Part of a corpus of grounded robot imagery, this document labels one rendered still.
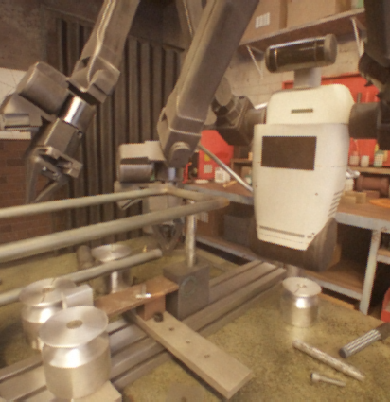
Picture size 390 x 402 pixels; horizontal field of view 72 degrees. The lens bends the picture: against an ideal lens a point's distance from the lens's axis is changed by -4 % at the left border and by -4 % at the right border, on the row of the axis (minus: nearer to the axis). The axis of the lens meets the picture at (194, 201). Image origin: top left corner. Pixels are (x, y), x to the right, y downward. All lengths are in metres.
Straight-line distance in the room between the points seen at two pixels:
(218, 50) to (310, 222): 0.47
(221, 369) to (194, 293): 0.11
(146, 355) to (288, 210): 0.54
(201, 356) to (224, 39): 0.37
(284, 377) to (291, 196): 0.49
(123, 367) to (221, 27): 0.40
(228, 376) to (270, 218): 0.56
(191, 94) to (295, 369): 0.38
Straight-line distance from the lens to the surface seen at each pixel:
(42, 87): 0.51
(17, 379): 0.31
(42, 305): 0.28
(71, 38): 2.82
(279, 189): 0.74
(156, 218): 0.22
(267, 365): 0.34
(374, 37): 0.58
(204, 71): 0.43
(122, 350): 0.32
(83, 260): 0.52
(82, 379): 0.24
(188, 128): 0.46
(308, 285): 0.41
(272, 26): 2.41
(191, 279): 0.33
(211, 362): 0.27
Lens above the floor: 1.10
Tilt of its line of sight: 11 degrees down
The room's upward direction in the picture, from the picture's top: 1 degrees clockwise
